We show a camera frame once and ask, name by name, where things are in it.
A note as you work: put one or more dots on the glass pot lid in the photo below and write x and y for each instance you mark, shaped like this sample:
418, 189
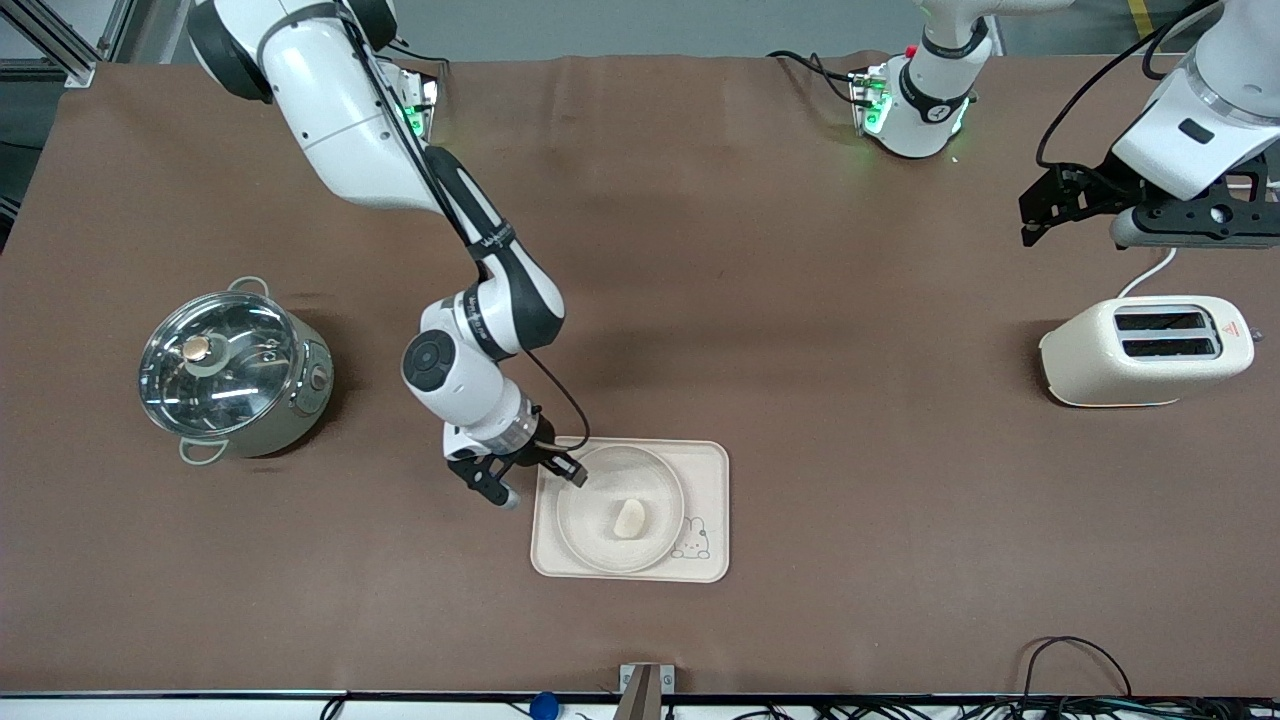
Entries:
215, 365

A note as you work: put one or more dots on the blue round object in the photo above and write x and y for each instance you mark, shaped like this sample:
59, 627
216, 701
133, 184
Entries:
543, 706

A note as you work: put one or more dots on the white steamed bun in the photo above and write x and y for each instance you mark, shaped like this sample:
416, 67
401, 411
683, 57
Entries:
629, 519

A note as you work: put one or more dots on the cream rabbit print tray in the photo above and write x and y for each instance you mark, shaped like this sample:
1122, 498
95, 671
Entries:
705, 480

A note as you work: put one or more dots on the aluminium frame profile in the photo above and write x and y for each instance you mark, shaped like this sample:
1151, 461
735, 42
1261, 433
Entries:
60, 50

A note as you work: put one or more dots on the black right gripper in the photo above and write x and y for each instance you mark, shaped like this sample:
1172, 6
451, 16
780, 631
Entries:
531, 453

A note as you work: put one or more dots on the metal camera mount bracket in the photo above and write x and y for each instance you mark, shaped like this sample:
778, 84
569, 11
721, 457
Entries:
645, 690

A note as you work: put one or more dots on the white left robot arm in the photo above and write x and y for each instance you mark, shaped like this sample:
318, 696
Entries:
1190, 120

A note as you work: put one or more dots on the cream two-slot toaster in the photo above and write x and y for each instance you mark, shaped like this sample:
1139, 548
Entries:
1120, 375

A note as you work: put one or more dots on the round cream plate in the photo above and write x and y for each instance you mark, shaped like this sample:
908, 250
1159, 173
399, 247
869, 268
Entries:
600, 500

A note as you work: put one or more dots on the green electric cooking pot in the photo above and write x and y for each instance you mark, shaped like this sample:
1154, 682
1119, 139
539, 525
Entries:
300, 400

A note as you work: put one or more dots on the brown table mat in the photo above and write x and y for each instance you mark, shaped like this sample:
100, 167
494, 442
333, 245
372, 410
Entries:
800, 300

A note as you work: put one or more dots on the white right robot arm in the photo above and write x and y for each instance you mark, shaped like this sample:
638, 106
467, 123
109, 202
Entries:
340, 110

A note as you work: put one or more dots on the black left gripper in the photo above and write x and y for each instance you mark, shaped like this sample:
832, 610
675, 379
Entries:
1097, 187

